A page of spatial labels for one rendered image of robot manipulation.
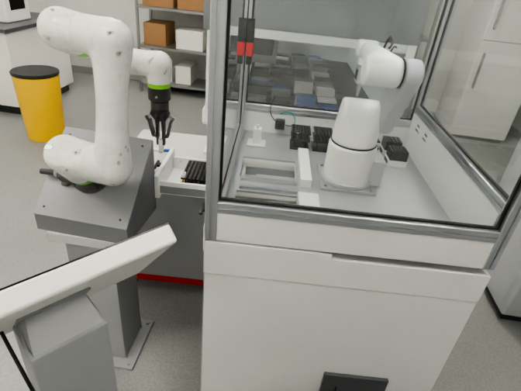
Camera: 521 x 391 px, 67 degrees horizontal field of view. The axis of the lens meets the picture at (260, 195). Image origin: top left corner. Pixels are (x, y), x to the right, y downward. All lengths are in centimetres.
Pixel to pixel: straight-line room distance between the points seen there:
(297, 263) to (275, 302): 20
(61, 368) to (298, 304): 80
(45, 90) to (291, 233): 333
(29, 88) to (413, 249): 363
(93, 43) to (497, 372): 239
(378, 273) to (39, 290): 100
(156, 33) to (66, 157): 438
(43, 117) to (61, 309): 347
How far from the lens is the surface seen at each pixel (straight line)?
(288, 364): 173
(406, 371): 182
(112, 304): 193
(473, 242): 142
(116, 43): 126
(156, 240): 92
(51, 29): 136
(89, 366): 105
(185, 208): 206
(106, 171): 138
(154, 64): 167
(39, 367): 98
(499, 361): 266
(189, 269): 231
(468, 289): 155
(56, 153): 147
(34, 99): 427
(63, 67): 579
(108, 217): 159
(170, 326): 230
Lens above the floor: 174
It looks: 31 degrees down
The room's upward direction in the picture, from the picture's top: 6 degrees clockwise
